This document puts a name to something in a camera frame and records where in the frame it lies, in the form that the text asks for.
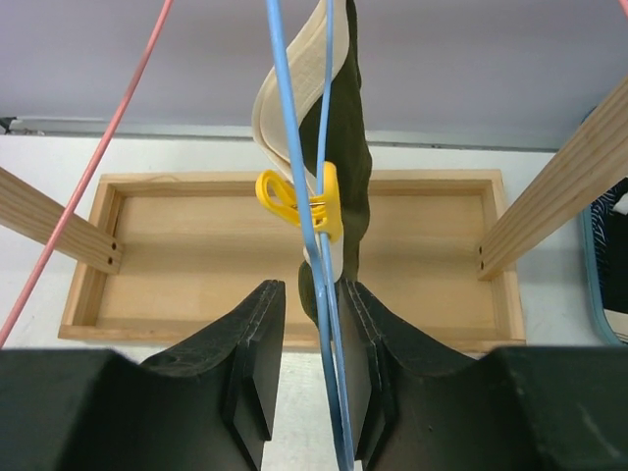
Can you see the black underwear in basin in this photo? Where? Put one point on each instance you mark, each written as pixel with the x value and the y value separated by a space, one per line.
pixel 609 226

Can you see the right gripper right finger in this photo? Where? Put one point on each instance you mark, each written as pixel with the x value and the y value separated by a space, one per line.
pixel 416 404

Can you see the lower yellow clip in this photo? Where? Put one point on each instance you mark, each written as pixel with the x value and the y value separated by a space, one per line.
pixel 279 197

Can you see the teal plastic basin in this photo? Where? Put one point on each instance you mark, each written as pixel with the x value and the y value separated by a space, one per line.
pixel 610 326

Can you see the dark olive underwear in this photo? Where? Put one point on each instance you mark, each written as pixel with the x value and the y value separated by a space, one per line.
pixel 346 145

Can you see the light blue wire hanger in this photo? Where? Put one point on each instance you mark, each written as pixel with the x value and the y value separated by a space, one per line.
pixel 325 292

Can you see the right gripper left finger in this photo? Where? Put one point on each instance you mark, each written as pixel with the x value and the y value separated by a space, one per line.
pixel 206 403

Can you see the wooden hanger rack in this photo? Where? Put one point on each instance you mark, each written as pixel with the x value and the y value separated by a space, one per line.
pixel 169 254

